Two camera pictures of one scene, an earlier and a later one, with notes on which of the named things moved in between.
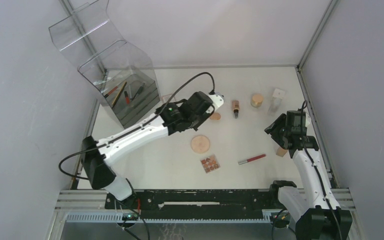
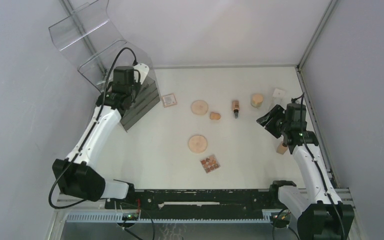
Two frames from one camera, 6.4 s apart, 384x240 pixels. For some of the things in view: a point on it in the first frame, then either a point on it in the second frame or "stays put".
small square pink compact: (167, 97) stays put
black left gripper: (204, 115) to (137, 85)
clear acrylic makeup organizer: (121, 75) stays put
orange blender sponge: (215, 116) stays put
